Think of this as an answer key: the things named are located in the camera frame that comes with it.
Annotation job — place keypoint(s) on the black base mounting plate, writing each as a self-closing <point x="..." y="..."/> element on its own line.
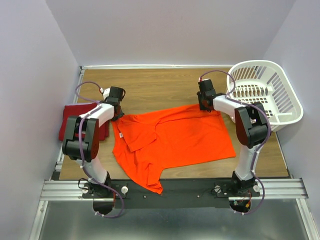
<point x="177" y="193"/>

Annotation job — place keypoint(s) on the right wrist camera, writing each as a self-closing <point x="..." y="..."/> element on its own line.
<point x="206" y="83"/>

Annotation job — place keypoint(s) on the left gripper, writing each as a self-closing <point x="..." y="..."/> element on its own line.
<point x="118" y="116"/>

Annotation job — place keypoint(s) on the orange t-shirt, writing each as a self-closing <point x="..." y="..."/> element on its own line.
<point x="146" y="144"/>

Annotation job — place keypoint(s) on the aluminium frame rail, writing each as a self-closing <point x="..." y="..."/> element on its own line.
<point x="274" y="188"/>

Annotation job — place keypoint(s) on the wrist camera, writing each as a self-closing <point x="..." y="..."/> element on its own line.
<point x="105" y="92"/>
<point x="206" y="83"/>

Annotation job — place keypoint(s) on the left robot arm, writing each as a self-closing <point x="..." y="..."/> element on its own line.
<point x="81" y="137"/>

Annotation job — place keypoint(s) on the white plastic laundry basket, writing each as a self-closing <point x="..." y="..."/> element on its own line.
<point x="266" y="82"/>

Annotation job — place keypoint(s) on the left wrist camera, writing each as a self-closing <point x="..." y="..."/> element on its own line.
<point x="105" y="92"/>

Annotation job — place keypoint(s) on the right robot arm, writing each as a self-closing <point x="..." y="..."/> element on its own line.
<point x="252" y="128"/>

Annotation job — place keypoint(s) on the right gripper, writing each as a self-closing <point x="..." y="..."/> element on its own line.
<point x="202" y="107"/>

